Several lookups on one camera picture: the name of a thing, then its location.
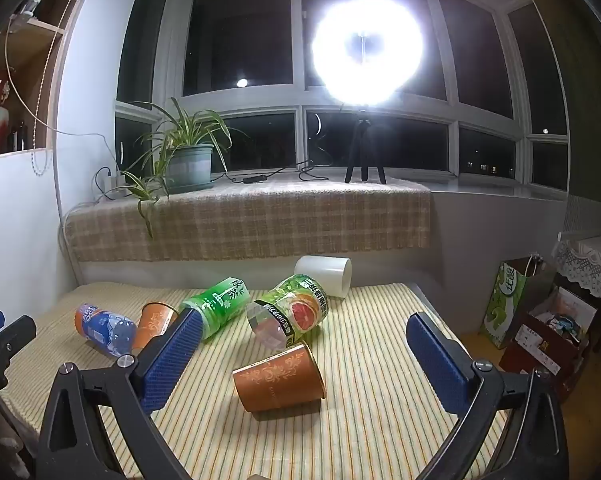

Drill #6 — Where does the green tea bottle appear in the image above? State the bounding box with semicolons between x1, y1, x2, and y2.
178;276;252;344

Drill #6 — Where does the green paper bag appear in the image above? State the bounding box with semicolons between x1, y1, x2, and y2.
479;257;547;350

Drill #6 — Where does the ring light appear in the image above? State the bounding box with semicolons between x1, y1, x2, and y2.
311;0;426;109

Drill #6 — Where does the wooden shelf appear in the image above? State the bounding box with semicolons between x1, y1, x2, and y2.
0;0;107;160

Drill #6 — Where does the white cup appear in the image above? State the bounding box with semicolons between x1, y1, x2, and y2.
294;255;353;300

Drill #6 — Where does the potted spider plant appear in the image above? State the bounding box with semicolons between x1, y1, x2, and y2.
122;97;247;239

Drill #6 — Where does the black tripod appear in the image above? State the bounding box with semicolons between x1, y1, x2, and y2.
344;105;388;185

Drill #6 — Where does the white lace cloth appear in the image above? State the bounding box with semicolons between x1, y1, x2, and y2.
553;233;601;312

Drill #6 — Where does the striped yellow tablecloth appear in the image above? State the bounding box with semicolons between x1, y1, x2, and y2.
0;281;482;480

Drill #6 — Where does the cardboard box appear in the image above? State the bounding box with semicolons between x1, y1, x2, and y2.
499;284;601;402

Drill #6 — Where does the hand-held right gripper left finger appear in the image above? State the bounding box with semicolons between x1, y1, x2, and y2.
38;307;204;480

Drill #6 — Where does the orange patterned paper cup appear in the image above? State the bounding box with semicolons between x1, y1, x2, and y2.
232;340;327;414
130;302;179;353

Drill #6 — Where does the black cable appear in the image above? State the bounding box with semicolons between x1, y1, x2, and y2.
211;159;332;184

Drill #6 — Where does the blue and orange bottle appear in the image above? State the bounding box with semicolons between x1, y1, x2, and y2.
75;303;138;359

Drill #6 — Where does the white cable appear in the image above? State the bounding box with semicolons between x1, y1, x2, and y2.
4;10;118;181

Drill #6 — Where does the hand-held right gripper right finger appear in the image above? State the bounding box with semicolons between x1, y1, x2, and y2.
406;311;569;480

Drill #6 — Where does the white bead cord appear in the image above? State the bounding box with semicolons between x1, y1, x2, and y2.
29;0;97;178

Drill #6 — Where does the white power strip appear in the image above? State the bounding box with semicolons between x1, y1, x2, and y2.
96;167;132;202

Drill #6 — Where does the checked beige cloth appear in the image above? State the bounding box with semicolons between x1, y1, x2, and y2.
64;176;432;264

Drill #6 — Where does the grapefruit label drink bottle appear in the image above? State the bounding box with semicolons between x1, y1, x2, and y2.
247;273;329;352

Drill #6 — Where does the white window frame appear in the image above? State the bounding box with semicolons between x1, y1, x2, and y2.
114;0;572;192

